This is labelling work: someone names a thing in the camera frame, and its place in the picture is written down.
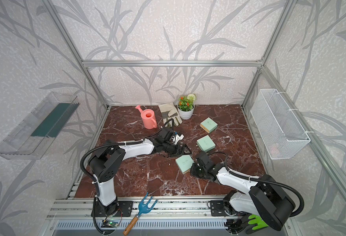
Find white wire mesh basket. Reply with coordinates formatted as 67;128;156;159
251;89;311;160

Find clear plastic wall shelf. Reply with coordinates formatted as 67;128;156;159
0;92;80;160

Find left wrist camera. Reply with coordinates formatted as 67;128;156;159
173;134;184;145

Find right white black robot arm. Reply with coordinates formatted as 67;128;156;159
190;151;305;231

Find pink watering can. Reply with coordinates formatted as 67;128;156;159
135;105;157;129

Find potted plant white pot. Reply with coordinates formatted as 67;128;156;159
177;93;196;120

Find green black garden glove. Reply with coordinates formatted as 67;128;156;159
241;214;269;235

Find grey work gloves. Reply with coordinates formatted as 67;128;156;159
158;102;182;126

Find mint drawer jewelry box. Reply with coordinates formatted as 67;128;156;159
175;155;194;174

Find blue garden fork wooden handle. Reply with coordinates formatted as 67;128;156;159
123;192;158;236

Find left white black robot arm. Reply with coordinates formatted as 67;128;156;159
80;127;192;207

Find small circuit board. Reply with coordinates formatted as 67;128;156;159
101;219;119;228

